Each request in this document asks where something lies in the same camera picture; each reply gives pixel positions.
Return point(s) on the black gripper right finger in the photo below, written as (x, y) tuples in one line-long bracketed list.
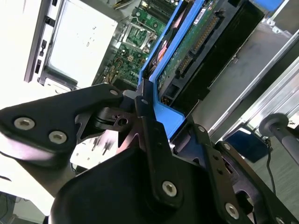
[(219, 177)]

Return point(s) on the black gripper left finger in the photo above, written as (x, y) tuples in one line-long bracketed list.
[(58, 112)]

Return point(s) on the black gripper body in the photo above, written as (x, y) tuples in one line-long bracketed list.
[(105, 191)]

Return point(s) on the hard disk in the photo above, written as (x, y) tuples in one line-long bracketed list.
[(187, 60)]

